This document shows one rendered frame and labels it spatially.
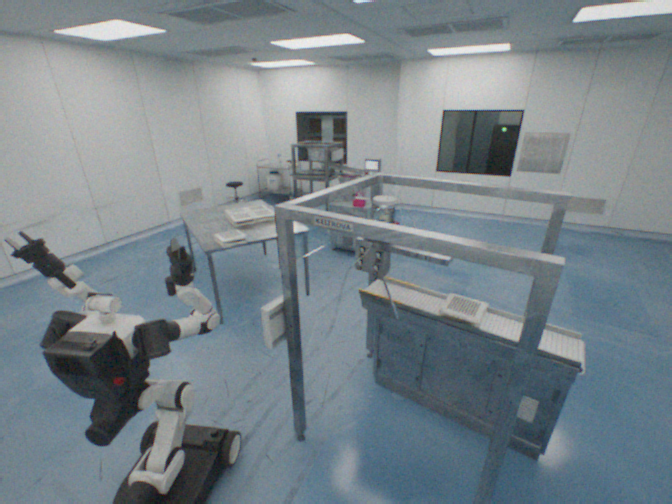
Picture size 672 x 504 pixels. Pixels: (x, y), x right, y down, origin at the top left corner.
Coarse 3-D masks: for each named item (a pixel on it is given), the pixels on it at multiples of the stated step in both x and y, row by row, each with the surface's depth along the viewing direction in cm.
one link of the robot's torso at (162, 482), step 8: (144, 456) 176; (176, 456) 177; (176, 464) 175; (136, 472) 169; (144, 472) 168; (152, 472) 168; (168, 472) 170; (176, 472) 176; (136, 480) 167; (144, 480) 165; (152, 480) 166; (160, 480) 165; (168, 480) 169; (160, 488) 165; (168, 488) 169
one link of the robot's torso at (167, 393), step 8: (152, 384) 164; (160, 384) 162; (168, 384) 173; (176, 384) 180; (184, 384) 185; (144, 392) 151; (152, 392) 155; (160, 392) 161; (168, 392) 173; (176, 392) 180; (144, 400) 150; (152, 400) 155; (160, 400) 163; (168, 400) 173; (176, 400) 178; (144, 408) 150
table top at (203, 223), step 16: (208, 208) 431; (224, 208) 431; (272, 208) 430; (192, 224) 372; (208, 224) 372; (224, 224) 372; (256, 224) 371; (272, 224) 371; (208, 240) 327; (256, 240) 326
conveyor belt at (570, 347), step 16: (368, 288) 242; (384, 288) 242; (400, 288) 242; (416, 304) 222; (432, 304) 222; (496, 320) 205; (512, 320) 205; (512, 336) 190; (544, 336) 190; (560, 336) 190; (560, 352) 178; (576, 352) 178
